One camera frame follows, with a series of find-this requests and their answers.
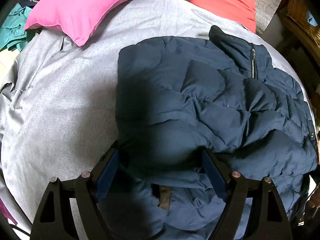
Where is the grey bed sheet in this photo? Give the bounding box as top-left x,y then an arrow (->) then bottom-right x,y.
1,0 -> 314,239

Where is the wicker basket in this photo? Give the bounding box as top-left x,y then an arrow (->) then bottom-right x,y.
278,0 -> 319,65

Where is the navy blue puffer jacket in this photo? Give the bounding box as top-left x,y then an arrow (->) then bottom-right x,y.
99,26 -> 318,239

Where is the teal garment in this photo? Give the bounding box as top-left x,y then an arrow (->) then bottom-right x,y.
0,3 -> 36,52

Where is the pink pillow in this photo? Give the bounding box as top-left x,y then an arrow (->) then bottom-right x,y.
24,0 -> 128,46

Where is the light blue cloth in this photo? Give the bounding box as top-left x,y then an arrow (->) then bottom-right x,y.
306,10 -> 318,27

